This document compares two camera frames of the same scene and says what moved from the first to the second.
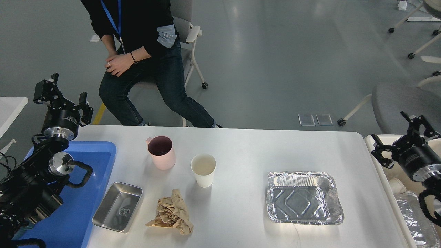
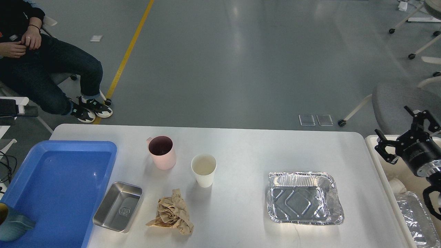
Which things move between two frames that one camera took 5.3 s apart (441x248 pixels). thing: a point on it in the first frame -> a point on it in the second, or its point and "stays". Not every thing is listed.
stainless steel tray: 117,207 stays
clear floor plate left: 306,120 stays
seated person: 142,49 -> 61,79
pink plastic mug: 161,148 stays
